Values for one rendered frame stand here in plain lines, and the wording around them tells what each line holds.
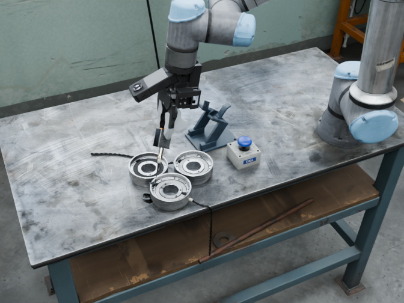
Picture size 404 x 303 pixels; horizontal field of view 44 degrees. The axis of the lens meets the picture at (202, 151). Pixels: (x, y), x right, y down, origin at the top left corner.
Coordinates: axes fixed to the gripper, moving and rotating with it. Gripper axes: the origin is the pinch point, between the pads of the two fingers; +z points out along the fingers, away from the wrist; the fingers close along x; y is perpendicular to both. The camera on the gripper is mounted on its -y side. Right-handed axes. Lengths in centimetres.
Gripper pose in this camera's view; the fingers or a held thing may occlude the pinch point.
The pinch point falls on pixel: (163, 131)
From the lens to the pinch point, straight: 129.5
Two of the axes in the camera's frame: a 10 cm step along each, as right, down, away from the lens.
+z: -1.5, 7.9, 6.0
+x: -4.1, -6.0, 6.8
